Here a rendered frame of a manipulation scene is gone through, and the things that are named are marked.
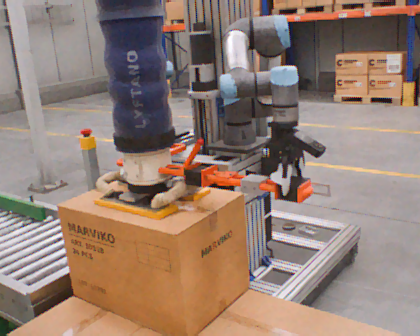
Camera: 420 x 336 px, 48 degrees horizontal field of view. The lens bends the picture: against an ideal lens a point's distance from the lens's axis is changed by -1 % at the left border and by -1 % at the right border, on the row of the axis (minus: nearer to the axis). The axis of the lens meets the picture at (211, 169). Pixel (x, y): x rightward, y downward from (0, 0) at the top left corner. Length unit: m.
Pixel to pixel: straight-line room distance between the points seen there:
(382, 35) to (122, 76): 8.74
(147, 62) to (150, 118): 0.19
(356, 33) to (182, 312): 9.05
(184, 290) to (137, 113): 0.61
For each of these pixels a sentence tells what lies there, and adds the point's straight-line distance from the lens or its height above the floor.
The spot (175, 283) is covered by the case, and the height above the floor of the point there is 0.76.
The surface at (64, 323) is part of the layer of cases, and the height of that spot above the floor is 0.54.
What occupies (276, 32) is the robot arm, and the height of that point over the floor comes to 1.51.
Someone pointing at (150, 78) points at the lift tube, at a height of 1.40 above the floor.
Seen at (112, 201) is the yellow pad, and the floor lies 0.97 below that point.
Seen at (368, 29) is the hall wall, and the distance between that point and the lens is 10.21.
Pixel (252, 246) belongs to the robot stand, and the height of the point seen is 0.38.
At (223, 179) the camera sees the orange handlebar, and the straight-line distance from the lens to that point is 1.53.
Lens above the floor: 1.56
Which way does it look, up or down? 17 degrees down
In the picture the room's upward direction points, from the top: 5 degrees counter-clockwise
